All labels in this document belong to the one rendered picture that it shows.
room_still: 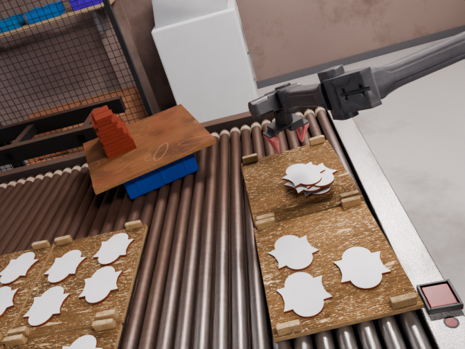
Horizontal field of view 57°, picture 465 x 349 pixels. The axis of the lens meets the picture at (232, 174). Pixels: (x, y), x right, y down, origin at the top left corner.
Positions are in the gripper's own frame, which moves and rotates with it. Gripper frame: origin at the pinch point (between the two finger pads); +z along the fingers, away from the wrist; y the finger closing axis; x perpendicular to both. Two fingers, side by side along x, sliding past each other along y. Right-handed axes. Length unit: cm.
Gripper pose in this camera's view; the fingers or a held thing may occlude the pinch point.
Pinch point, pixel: (289, 145)
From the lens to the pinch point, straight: 145.3
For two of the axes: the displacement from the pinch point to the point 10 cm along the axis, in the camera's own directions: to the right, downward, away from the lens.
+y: -8.5, 4.5, -2.8
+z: 2.5, 8.1, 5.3
